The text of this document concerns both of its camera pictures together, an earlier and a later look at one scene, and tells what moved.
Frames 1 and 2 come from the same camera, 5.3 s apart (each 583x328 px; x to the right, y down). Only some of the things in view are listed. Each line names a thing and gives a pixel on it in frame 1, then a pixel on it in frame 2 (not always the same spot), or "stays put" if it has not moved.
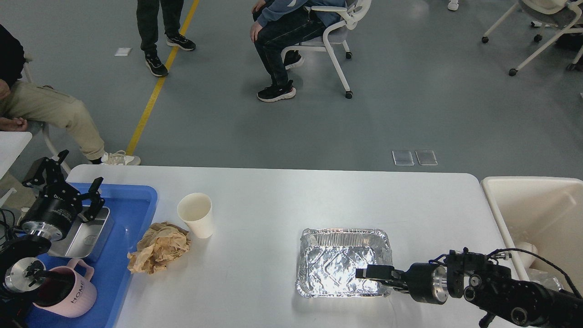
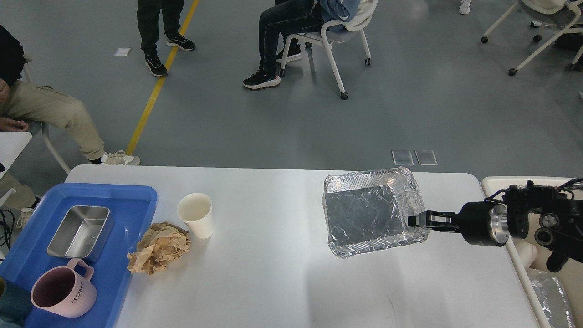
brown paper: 161,242 stays put
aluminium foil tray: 328,258 to 368,211
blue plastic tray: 131,207 stays put
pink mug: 66,294 stays put
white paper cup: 195,210 stays put
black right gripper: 427,283 to 485,223
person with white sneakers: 453,5 to 465,7
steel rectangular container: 85,239 stays put
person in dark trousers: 147,14 stays put
